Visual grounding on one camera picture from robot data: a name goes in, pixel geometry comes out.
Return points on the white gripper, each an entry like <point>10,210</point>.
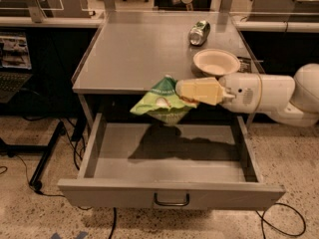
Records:
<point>241,92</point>

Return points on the green rice chip bag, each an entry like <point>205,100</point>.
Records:
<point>161,102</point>

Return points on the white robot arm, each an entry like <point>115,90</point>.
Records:
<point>285,99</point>

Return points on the open grey top drawer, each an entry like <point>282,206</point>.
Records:
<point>125,164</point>

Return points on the white paper bowl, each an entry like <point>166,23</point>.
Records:
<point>216,62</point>

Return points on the dark snack bar packet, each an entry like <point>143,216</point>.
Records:
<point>245,65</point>

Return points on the green soda can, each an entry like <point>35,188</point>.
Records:
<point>199,32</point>

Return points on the grey metal cabinet table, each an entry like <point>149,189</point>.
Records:
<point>133,50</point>

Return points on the laptop computer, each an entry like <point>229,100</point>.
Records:
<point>15,64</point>

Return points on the black desk stand leg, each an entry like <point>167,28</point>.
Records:
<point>44,150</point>

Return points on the black drawer handle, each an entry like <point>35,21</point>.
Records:
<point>167,200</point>

